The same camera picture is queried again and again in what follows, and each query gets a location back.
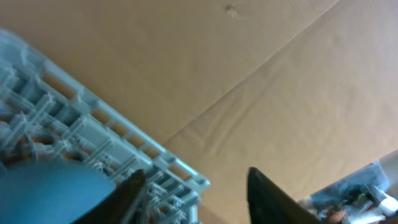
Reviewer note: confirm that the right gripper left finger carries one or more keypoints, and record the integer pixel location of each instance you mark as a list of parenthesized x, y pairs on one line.
[(127, 204)]

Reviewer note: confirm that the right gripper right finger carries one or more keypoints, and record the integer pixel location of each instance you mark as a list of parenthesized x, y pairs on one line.
[(269, 204)]

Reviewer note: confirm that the dark blue plate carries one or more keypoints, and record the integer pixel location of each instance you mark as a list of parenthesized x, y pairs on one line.
[(51, 192)]

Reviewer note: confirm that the grey dishwasher rack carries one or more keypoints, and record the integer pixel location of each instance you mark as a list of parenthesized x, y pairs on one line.
[(46, 115)]

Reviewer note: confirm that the clear box of clutter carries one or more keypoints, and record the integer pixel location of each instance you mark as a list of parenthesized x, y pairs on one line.
[(368, 195)]

